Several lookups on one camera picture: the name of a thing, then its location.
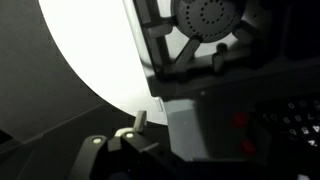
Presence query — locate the orange-red round button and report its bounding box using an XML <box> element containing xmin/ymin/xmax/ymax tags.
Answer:
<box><xmin>241</xmin><ymin>138</ymin><xmax>258</xmax><ymax>156</ymax></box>
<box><xmin>232</xmin><ymin>112</ymin><xmax>250</xmax><ymax>129</ymax></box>

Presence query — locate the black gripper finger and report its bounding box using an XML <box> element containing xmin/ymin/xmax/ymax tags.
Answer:
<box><xmin>132</xmin><ymin>110</ymin><xmax>148</xmax><ymax>135</ymax></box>

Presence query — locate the grey perforated stove burner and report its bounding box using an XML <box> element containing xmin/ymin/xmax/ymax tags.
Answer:
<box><xmin>171</xmin><ymin>0</ymin><xmax>248</xmax><ymax>44</ymax></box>

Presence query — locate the white toy stove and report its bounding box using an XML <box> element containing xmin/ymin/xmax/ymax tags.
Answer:
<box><xmin>122</xmin><ymin>0</ymin><xmax>320</xmax><ymax>168</ymax></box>

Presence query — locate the black number keypad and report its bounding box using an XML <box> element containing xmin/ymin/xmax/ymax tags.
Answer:
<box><xmin>255</xmin><ymin>97</ymin><xmax>320</xmax><ymax>152</ymax></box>

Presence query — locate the grey stove burner grate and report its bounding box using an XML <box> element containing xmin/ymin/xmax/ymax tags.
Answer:
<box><xmin>133</xmin><ymin>0</ymin><xmax>278</xmax><ymax>78</ymax></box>

